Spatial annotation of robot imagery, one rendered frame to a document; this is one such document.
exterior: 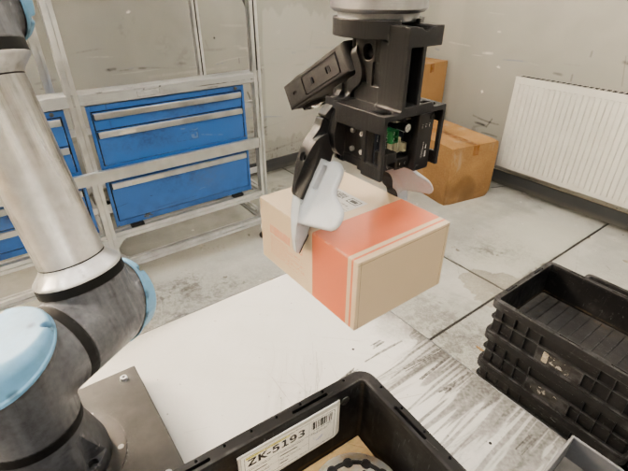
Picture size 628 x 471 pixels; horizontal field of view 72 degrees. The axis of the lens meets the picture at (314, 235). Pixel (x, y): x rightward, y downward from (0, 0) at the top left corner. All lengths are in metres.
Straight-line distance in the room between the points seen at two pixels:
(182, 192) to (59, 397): 1.72
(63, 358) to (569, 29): 3.07
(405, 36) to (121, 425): 0.65
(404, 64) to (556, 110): 2.83
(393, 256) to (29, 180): 0.44
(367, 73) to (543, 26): 2.95
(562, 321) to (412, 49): 1.16
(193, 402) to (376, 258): 0.52
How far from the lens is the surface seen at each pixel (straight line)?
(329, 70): 0.40
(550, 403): 1.33
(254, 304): 0.98
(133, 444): 0.73
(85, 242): 0.64
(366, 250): 0.37
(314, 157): 0.38
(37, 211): 0.62
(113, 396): 0.81
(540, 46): 3.30
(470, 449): 0.78
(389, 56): 0.35
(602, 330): 1.45
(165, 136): 2.14
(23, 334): 0.60
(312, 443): 0.54
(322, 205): 0.38
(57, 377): 0.61
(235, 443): 0.47
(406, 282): 0.43
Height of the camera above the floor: 1.32
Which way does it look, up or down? 31 degrees down
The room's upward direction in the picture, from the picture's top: straight up
